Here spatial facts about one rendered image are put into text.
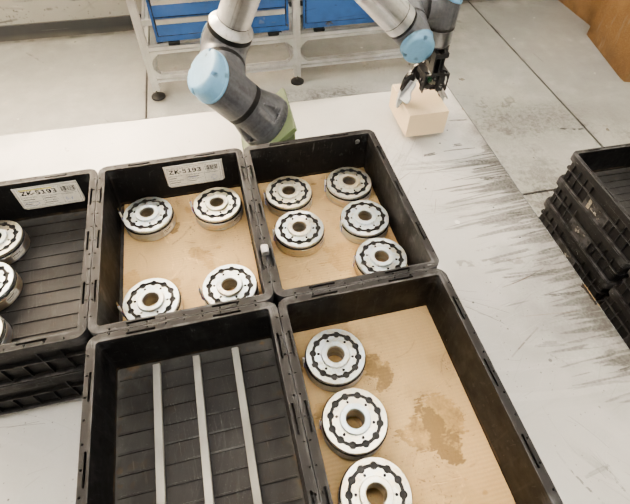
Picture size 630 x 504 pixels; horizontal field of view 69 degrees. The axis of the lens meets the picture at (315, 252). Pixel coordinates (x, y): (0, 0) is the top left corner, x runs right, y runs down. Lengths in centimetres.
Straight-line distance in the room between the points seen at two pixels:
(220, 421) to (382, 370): 28
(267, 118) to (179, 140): 35
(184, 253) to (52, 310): 26
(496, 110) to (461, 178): 164
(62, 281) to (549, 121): 262
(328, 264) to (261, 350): 23
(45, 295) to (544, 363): 100
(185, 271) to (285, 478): 43
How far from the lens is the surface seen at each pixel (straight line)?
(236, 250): 96
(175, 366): 85
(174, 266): 96
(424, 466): 79
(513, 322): 110
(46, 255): 108
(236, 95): 117
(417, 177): 133
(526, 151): 273
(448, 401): 83
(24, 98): 328
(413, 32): 113
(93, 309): 83
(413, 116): 139
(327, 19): 286
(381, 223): 97
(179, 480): 79
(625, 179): 194
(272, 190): 103
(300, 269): 92
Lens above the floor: 158
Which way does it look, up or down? 52 degrees down
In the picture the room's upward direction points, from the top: 1 degrees clockwise
